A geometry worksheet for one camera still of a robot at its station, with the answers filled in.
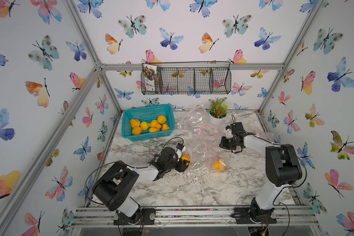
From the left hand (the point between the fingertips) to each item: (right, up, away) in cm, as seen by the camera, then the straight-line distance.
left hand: (188, 160), depth 88 cm
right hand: (+21, +9, +8) cm, 24 cm away
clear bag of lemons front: (+11, +3, 0) cm, 11 cm away
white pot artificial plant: (+20, +31, +11) cm, 38 cm away
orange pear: (-38, +22, +18) cm, 47 cm away
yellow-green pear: (-31, +20, +17) cm, 41 cm away
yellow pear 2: (+17, -3, -4) cm, 18 cm away
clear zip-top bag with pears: (+53, +13, +8) cm, 55 cm away
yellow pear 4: (-24, +22, +18) cm, 37 cm away
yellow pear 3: (-36, +17, +14) cm, 42 cm away
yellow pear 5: (-16, +19, +15) cm, 29 cm away
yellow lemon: (-24, +18, +15) cm, 33 cm away
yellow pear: (-2, +2, -3) cm, 4 cm away
